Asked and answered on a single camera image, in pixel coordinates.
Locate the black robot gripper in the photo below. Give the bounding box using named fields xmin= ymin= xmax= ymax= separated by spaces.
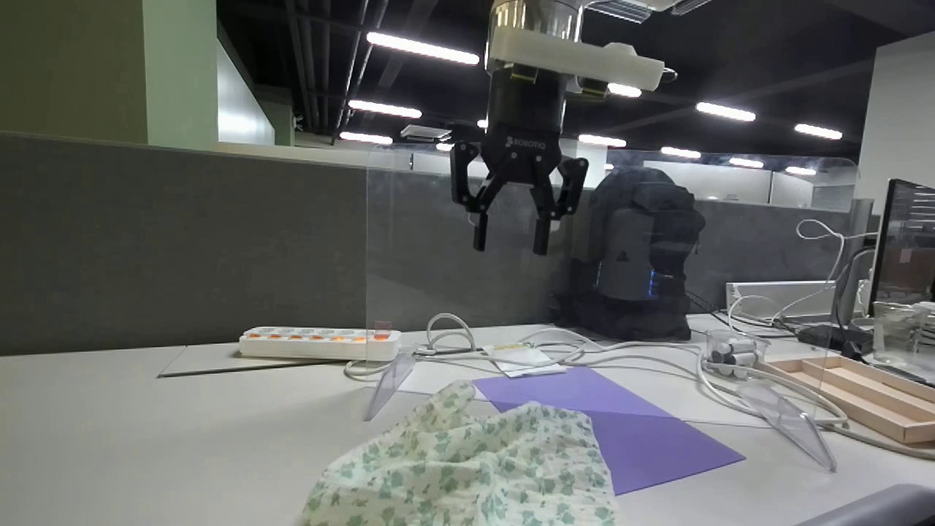
xmin=451 ymin=62 xmax=588 ymax=254

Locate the green floral patterned cloth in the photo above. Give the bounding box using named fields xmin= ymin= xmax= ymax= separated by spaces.
xmin=298 ymin=382 xmax=616 ymax=526

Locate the clear acrylic countertop shield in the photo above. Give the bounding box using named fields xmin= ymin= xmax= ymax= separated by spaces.
xmin=363 ymin=326 xmax=835 ymax=472

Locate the dark backpack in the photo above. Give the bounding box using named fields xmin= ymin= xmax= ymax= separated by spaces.
xmin=555 ymin=167 xmax=704 ymax=342

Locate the small white adapter plug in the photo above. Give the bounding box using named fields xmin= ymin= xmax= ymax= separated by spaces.
xmin=704 ymin=335 xmax=761 ymax=376

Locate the purple paper sheet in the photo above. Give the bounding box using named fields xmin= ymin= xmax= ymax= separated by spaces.
xmin=477 ymin=368 xmax=742 ymax=493

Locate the white box device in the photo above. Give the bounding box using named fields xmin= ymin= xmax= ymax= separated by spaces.
xmin=724 ymin=281 xmax=835 ymax=322

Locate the white power strip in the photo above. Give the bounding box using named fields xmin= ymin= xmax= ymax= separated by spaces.
xmin=238 ymin=326 xmax=401 ymax=363

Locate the computer monitor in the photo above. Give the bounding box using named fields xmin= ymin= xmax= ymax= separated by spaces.
xmin=869 ymin=177 xmax=935 ymax=311

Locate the light wooden tray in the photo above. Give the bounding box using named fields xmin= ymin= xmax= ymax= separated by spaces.
xmin=770 ymin=357 xmax=935 ymax=447

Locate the thin metal rod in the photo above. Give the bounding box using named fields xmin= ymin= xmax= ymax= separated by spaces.
xmin=156 ymin=358 xmax=333 ymax=379

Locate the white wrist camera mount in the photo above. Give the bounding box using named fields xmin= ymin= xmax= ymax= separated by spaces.
xmin=488 ymin=0 xmax=677 ymax=91

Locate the white cable loop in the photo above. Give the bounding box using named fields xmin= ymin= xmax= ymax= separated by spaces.
xmin=341 ymin=308 xmax=935 ymax=460

